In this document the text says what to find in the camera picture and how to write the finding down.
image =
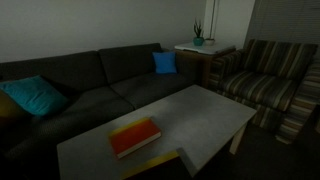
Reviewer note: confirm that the red book with yellow spine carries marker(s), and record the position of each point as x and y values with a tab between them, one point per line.
133	138

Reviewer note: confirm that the blue cushion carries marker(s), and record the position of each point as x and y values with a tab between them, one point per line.
164	62

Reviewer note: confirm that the wooden side table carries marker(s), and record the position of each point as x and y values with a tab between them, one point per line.
206	66

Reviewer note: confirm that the grey coffee table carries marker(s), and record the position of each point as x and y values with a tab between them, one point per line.
206	113

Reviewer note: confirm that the dark grey patterned sofa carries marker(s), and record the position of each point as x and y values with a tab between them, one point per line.
100	100

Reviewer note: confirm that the white tray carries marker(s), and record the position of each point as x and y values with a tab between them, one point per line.
206	49

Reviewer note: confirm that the teal pot with plant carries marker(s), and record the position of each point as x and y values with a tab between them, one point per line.
198	41

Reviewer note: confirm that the small white pot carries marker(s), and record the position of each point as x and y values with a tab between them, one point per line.
209	41

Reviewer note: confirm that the striped armchair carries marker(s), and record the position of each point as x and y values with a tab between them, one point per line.
266	86

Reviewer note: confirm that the teal cushion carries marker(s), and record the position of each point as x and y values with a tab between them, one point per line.
33	96

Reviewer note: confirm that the window blinds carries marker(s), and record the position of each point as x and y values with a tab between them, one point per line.
286	20

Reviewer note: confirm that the dark yellow cushion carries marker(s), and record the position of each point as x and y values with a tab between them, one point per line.
8	110

